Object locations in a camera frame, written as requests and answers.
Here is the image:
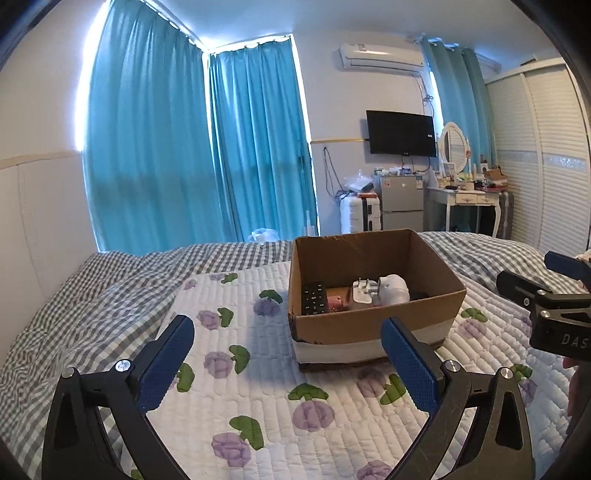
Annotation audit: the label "wide blue window curtain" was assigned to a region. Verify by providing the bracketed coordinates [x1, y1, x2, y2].
[82, 0, 219, 256]

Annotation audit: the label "clear plastic bag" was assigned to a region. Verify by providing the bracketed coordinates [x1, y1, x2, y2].
[344, 170, 375, 195]

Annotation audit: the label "white dressing table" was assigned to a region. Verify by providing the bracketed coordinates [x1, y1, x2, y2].
[427, 185, 504, 239]

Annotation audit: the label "silver suitcase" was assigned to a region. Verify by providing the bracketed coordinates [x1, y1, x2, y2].
[499, 190, 515, 241]

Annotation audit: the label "white floral quilt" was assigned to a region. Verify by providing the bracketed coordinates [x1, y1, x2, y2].
[124, 263, 578, 480]

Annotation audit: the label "white plug adapter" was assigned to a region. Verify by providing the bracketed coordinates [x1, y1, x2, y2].
[352, 277, 382, 308]

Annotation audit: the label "white air conditioner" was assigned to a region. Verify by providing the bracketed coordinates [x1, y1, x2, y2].
[338, 42, 426, 75]

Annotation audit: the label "pink glossy box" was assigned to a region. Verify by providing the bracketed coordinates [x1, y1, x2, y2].
[325, 286, 354, 313]

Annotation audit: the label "teal curtain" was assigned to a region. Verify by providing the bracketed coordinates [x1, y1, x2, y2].
[422, 39, 498, 172]

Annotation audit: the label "white round handheld device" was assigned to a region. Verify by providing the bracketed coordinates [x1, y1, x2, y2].
[378, 273, 411, 305]

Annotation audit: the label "black remote control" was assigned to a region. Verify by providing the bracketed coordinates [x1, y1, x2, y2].
[301, 281, 328, 317]

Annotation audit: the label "white bed headboard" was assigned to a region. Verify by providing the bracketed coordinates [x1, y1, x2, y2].
[0, 150, 100, 370]

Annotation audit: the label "person's right hand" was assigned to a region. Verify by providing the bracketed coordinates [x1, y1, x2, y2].
[562, 356, 591, 418]

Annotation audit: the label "white slatted wardrobe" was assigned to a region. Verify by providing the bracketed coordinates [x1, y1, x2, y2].
[485, 58, 591, 259]

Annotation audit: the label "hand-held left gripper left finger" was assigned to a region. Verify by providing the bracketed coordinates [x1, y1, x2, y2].
[41, 315, 195, 480]

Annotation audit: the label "white suitcase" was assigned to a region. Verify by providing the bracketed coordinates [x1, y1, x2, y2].
[339, 194, 383, 234]

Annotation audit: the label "hanging wall cables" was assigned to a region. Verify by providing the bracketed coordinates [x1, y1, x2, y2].
[323, 147, 341, 200]

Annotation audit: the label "silver mini fridge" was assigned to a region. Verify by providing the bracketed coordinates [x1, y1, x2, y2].
[379, 174, 426, 232]

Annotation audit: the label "grey checked duvet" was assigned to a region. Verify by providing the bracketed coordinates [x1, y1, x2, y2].
[0, 231, 591, 480]

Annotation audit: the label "narrow blue window curtain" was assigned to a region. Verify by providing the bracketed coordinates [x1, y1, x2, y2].
[208, 34, 320, 244]

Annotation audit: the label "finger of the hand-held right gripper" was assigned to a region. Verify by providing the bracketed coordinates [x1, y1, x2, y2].
[544, 250, 591, 281]
[496, 270, 557, 309]

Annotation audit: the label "black wall television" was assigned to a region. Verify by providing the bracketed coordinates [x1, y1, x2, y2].
[366, 110, 437, 158]

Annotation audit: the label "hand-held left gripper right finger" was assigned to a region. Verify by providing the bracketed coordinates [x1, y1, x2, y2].
[381, 316, 535, 480]

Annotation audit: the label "white oval mirror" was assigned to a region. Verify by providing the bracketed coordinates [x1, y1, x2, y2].
[438, 122, 472, 177]

